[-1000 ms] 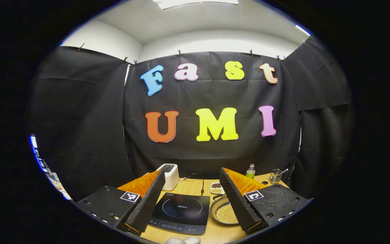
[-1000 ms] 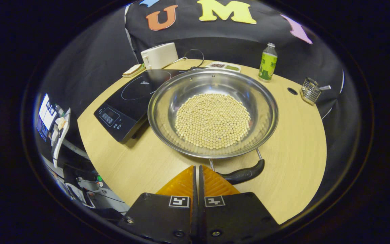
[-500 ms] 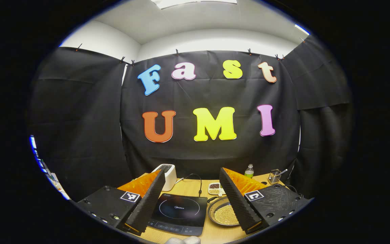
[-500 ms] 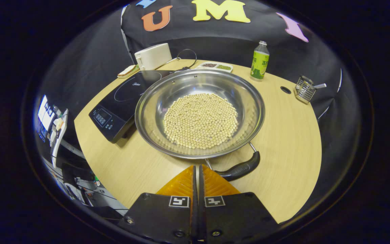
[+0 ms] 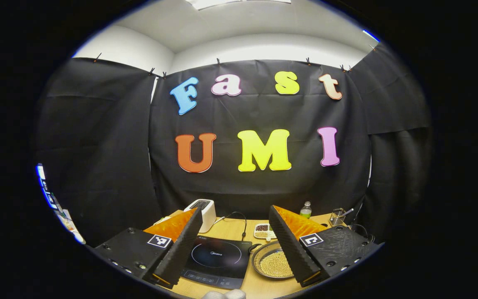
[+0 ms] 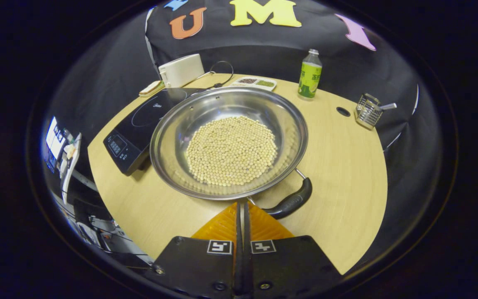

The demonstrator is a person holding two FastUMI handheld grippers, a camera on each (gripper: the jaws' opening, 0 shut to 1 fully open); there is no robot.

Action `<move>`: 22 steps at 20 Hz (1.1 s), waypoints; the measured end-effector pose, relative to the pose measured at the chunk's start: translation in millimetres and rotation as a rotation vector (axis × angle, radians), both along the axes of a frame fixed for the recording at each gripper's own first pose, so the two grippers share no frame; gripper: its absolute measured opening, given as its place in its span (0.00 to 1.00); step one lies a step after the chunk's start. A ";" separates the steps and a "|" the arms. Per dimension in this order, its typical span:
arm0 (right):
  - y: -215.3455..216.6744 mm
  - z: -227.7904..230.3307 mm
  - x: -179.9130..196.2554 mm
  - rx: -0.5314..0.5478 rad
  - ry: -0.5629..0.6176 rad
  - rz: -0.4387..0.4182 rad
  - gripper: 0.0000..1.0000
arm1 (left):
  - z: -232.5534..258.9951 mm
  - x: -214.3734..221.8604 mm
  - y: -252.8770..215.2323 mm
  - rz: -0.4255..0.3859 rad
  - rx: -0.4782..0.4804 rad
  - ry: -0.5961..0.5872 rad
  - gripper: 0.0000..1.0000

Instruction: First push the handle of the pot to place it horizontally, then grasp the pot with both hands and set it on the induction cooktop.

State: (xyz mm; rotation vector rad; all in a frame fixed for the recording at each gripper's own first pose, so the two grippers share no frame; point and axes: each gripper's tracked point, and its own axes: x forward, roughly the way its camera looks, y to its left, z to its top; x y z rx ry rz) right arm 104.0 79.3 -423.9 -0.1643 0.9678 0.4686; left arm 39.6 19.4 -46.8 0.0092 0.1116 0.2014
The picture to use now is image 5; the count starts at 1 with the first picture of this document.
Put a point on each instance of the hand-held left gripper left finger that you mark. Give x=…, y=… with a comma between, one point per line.
x=179, y=253

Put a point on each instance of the white divided plate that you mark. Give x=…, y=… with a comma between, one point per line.
x=264, y=234

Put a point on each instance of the large ceiling light panel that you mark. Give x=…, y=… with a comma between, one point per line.
x=239, y=2

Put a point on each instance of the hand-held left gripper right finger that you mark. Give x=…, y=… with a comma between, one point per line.
x=291, y=249

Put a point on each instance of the heap of yellow beans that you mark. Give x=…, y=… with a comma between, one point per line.
x=276, y=265

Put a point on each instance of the green label plastic bottle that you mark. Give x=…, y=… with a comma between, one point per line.
x=305, y=211

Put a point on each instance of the white toaster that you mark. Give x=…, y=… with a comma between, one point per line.
x=208, y=216

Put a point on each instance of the black induction cooktop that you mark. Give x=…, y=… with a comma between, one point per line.
x=218, y=265

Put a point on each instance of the black backdrop cloth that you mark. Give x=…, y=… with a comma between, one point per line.
x=264, y=112

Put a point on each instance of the metal spoon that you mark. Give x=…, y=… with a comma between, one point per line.
x=348, y=212

